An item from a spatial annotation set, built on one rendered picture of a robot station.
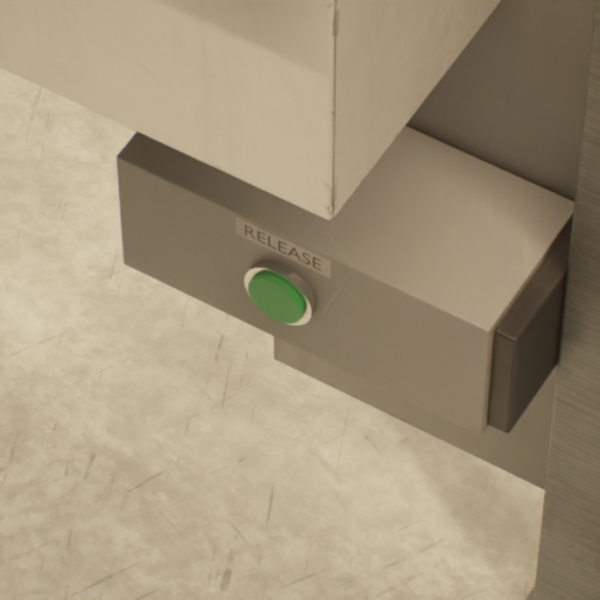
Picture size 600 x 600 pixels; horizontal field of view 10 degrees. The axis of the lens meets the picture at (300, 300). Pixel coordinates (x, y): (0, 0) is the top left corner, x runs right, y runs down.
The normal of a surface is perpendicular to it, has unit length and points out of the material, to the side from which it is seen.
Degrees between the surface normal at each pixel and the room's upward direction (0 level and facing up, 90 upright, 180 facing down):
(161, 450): 0
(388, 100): 90
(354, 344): 90
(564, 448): 90
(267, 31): 90
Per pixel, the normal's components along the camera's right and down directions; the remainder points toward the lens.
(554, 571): -0.51, 0.68
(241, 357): 0.00, -0.62
